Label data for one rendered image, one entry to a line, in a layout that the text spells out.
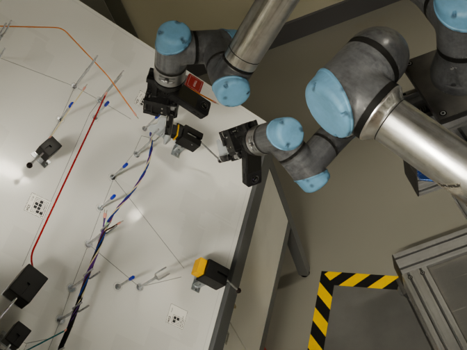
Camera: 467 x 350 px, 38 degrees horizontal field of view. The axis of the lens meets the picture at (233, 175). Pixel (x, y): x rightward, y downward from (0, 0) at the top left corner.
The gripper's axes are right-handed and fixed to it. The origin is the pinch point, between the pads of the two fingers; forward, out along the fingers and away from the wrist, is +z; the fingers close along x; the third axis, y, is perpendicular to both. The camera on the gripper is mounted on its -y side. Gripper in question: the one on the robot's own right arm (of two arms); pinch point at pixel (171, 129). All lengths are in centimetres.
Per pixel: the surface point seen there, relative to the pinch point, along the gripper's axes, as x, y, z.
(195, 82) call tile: -21.8, -2.3, 5.0
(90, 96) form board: -2.5, 22.3, -2.6
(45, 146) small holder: 21.7, 25.3, -11.9
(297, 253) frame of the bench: -18, -51, 84
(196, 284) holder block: 35.0, -15.3, 13.7
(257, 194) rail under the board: 0.0, -26.9, 21.3
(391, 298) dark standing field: -9, -89, 86
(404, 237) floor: -37, -94, 86
